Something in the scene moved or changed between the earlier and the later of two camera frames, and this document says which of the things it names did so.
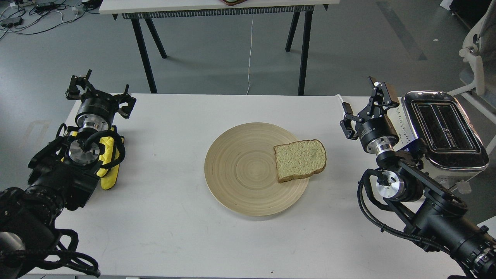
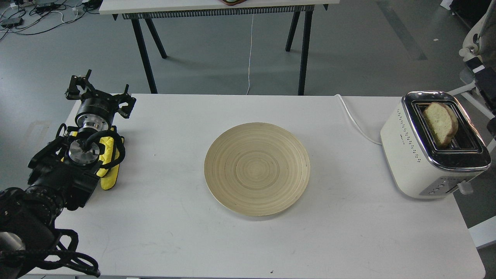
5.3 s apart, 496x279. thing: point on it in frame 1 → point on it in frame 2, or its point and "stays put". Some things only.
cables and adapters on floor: [28, 17] stays put
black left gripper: [97, 109] stays put
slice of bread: [300, 158] → [443, 120]
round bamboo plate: [241, 170] stays put
